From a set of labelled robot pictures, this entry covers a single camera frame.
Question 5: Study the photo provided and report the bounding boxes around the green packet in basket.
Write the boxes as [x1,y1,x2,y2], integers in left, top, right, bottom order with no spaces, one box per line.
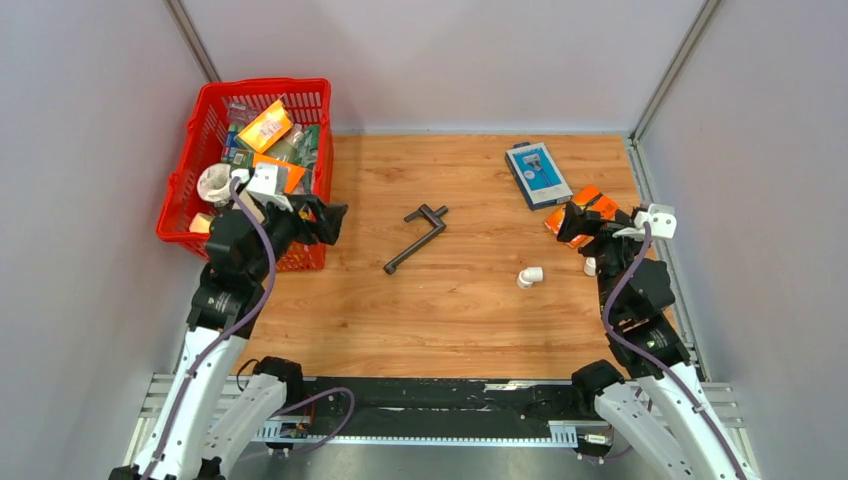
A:
[293,124,321,168]

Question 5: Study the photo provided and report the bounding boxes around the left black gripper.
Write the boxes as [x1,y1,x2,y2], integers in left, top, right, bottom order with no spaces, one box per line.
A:
[248,192,348,281]

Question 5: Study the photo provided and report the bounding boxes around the orange product package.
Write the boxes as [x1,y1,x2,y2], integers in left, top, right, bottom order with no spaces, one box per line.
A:
[544,185,620,235]

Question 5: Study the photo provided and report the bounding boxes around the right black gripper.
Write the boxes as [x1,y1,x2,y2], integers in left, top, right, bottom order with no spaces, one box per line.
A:
[554,201,648,318]

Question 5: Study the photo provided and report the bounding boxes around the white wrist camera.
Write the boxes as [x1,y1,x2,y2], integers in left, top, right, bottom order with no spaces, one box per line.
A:
[246,163,294,212]
[612,203,677,241]

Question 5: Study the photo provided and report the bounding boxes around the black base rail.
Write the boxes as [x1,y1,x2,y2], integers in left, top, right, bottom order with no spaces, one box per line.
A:
[283,377,610,439]

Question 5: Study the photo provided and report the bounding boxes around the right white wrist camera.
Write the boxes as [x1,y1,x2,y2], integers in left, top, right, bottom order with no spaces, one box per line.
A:
[612,203,677,241]

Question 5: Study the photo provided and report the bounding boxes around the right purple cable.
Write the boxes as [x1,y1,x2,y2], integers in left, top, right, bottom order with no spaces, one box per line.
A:
[601,221,750,480]

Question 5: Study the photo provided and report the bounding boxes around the blue product box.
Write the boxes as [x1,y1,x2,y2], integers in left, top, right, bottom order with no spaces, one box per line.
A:
[504,142,573,211]

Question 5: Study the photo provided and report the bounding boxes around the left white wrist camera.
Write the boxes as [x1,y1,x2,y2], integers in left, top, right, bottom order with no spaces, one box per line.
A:
[246,163,294,212]

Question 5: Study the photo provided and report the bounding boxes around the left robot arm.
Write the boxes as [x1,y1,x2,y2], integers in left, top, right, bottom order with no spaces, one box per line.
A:
[109,195,349,479]

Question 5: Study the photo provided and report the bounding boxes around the white tape roll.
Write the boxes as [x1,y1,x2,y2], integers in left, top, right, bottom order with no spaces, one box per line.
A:
[196,163,231,205]

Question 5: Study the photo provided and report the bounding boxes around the red plastic basket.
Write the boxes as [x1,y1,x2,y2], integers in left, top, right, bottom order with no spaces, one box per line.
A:
[156,77,334,261]

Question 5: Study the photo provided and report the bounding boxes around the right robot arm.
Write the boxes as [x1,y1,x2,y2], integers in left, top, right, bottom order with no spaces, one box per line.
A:
[555,201,759,479]

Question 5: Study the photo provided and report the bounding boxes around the small white pipe cap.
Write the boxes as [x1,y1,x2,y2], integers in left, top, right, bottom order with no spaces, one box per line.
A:
[583,257,597,277]

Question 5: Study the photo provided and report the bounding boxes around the orange green box in basket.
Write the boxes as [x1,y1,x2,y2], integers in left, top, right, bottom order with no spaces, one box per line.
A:
[224,149,305,194]

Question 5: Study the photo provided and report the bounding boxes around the white PVC elbow fitting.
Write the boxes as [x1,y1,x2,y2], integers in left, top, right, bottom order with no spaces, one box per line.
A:
[516,266,544,289]

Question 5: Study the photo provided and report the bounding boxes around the yellow orange box in basket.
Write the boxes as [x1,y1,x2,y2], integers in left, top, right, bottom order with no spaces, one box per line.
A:
[236,99,293,154]

